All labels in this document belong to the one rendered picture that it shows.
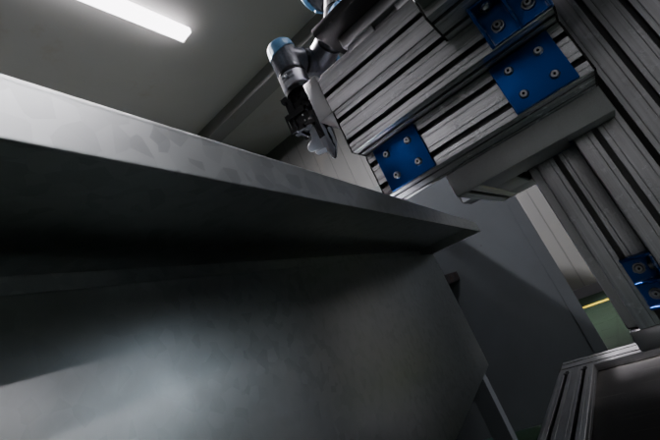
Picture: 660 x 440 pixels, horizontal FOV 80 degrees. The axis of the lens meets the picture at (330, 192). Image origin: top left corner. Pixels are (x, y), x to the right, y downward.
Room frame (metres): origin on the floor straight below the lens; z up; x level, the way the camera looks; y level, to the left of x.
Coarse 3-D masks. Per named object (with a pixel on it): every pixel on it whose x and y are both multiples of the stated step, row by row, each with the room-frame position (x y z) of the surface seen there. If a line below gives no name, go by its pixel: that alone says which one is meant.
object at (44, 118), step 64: (0, 128) 0.11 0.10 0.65; (64, 128) 0.13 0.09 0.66; (128, 128) 0.16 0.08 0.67; (0, 192) 0.17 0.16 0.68; (64, 192) 0.20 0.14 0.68; (128, 192) 0.22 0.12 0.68; (192, 192) 0.26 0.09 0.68; (256, 192) 0.31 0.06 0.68; (320, 192) 0.32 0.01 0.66; (0, 256) 0.23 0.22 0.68; (64, 256) 0.27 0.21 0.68; (128, 256) 0.33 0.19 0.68; (192, 256) 0.40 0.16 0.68; (256, 256) 0.52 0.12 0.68; (320, 256) 0.70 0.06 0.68; (384, 256) 0.99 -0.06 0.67
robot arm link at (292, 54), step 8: (280, 40) 0.84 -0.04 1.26; (288, 40) 0.85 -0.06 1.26; (272, 48) 0.84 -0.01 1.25; (280, 48) 0.83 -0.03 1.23; (288, 48) 0.84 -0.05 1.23; (296, 48) 0.85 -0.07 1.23; (272, 56) 0.84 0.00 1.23; (280, 56) 0.83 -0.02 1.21; (288, 56) 0.83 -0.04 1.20; (296, 56) 0.85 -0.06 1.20; (304, 56) 0.86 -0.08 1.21; (272, 64) 0.86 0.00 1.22; (280, 64) 0.84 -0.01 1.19; (288, 64) 0.83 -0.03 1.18; (296, 64) 0.84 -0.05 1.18; (304, 64) 0.87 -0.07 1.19; (280, 72) 0.84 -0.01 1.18
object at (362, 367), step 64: (0, 320) 0.23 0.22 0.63; (64, 320) 0.26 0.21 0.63; (128, 320) 0.31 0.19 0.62; (192, 320) 0.36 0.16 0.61; (256, 320) 0.44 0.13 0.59; (320, 320) 0.56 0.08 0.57; (384, 320) 0.75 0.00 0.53; (448, 320) 1.11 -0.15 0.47; (0, 384) 0.23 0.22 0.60; (64, 384) 0.26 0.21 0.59; (128, 384) 0.30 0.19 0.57; (192, 384) 0.35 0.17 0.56; (256, 384) 0.41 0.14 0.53; (320, 384) 0.51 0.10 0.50; (384, 384) 0.66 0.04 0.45; (448, 384) 0.91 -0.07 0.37
